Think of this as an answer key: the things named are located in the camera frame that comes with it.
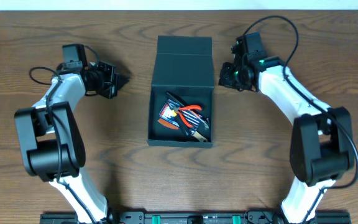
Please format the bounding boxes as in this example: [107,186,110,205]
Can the blue clear screwdriver set case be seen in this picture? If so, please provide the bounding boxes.
[159,100,204,136]

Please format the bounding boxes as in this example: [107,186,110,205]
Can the black gift box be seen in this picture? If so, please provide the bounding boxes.
[147,35,214,148]

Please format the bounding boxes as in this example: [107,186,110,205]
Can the orange scraper with wooden handle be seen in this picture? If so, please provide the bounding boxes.
[158,118,208,142]

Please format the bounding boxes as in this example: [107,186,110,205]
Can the small claw hammer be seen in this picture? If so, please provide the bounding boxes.
[165,91,211,131]

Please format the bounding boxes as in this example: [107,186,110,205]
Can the orange handled pliers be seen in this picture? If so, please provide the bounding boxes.
[168,103,209,129]

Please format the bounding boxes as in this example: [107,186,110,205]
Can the black yellow screwdriver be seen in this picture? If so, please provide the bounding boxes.
[172,110,190,136]

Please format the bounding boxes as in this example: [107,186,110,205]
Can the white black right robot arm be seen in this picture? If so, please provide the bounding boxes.
[219,51,358,223]

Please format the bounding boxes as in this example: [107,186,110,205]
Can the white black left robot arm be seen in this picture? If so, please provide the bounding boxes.
[14,61,129,223]

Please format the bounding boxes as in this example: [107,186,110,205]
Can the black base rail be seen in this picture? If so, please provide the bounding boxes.
[39,210,352,224]

